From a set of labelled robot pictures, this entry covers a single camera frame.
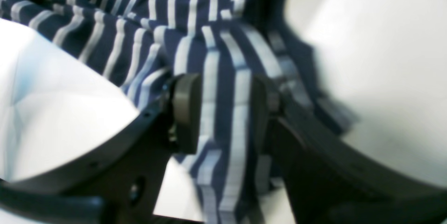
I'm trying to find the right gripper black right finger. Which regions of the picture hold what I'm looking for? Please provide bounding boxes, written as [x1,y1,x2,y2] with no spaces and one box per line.
[251,75,447,224]

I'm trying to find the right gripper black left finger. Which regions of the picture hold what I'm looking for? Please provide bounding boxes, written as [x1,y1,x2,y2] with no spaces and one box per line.
[0,74,202,224]

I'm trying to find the navy white striped t-shirt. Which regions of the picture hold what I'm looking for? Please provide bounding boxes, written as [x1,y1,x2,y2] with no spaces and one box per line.
[1,0,351,224]

